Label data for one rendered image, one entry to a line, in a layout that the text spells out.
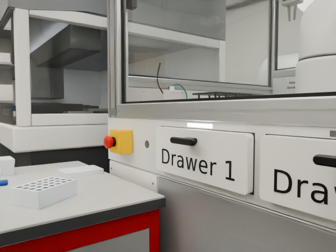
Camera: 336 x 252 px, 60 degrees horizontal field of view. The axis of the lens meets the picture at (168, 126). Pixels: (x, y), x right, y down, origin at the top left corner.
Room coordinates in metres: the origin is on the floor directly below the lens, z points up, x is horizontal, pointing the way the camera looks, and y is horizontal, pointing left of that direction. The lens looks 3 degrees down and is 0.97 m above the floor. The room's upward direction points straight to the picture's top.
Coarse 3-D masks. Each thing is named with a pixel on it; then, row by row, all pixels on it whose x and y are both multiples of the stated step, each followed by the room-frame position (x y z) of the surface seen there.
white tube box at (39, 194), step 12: (36, 180) 0.70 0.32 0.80; (48, 180) 0.71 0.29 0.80; (60, 180) 0.70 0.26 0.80; (72, 180) 0.70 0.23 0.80; (12, 192) 0.63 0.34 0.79; (24, 192) 0.62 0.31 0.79; (36, 192) 0.61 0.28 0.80; (48, 192) 0.63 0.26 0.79; (60, 192) 0.67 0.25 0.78; (72, 192) 0.70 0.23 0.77; (12, 204) 0.63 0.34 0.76; (24, 204) 0.62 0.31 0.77; (36, 204) 0.61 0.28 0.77; (48, 204) 0.63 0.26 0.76
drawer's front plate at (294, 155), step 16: (272, 144) 0.47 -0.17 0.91; (288, 144) 0.45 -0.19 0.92; (304, 144) 0.43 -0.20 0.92; (320, 144) 0.41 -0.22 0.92; (272, 160) 0.47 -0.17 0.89; (288, 160) 0.45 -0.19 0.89; (304, 160) 0.43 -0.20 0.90; (272, 176) 0.47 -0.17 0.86; (304, 176) 0.43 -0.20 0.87; (320, 176) 0.41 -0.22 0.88; (272, 192) 0.47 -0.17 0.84; (288, 192) 0.45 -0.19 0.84; (304, 192) 0.43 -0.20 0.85; (304, 208) 0.42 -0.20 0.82; (320, 208) 0.41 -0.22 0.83
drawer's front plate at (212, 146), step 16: (160, 128) 0.72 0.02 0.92; (176, 128) 0.67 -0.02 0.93; (160, 144) 0.72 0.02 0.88; (176, 144) 0.67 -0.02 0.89; (208, 144) 0.59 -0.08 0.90; (224, 144) 0.55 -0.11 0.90; (240, 144) 0.52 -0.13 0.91; (160, 160) 0.72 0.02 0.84; (176, 160) 0.67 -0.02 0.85; (192, 160) 0.63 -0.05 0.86; (208, 160) 0.59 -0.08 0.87; (224, 160) 0.55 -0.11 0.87; (240, 160) 0.52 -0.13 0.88; (192, 176) 0.63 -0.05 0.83; (208, 176) 0.59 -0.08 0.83; (224, 176) 0.55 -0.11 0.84; (240, 176) 0.52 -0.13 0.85; (240, 192) 0.52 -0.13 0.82
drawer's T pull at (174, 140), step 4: (172, 140) 0.63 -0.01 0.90; (176, 140) 0.61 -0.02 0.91; (180, 140) 0.60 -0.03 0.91; (184, 140) 0.59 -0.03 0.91; (188, 140) 0.58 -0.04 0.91; (192, 140) 0.58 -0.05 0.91; (196, 140) 0.61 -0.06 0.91; (184, 144) 0.59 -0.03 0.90; (188, 144) 0.58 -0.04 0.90; (192, 144) 0.58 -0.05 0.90
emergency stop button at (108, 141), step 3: (108, 135) 0.86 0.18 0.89; (105, 138) 0.86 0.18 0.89; (108, 138) 0.85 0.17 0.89; (111, 138) 0.85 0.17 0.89; (105, 141) 0.86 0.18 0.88; (108, 141) 0.85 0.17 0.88; (111, 141) 0.85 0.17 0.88; (105, 144) 0.86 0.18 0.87; (108, 144) 0.85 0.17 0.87; (111, 144) 0.85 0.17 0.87; (108, 147) 0.85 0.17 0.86
